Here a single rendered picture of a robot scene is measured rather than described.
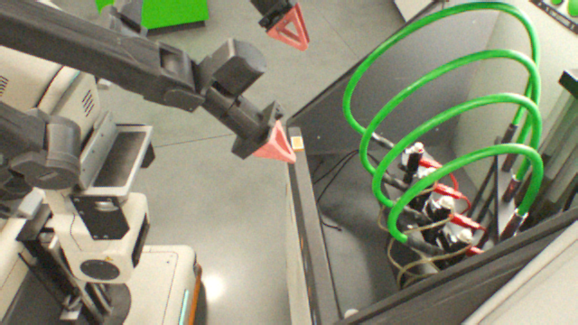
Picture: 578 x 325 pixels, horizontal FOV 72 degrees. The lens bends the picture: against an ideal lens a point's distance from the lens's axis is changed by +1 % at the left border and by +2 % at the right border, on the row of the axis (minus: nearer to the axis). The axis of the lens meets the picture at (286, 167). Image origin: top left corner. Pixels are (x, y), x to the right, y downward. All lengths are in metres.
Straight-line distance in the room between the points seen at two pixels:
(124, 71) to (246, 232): 1.63
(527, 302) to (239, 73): 0.52
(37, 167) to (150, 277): 1.07
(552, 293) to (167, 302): 1.30
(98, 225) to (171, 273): 0.72
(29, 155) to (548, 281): 0.76
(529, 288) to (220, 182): 1.93
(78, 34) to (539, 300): 0.68
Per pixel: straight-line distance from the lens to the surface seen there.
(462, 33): 1.19
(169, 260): 1.74
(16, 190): 0.81
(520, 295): 0.69
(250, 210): 2.21
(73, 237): 1.14
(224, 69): 0.59
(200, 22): 4.21
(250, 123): 0.64
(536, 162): 0.68
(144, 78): 0.57
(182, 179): 2.45
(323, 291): 0.84
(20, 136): 0.70
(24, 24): 0.54
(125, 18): 1.09
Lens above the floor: 1.68
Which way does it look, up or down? 43 degrees down
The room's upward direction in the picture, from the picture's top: straight up
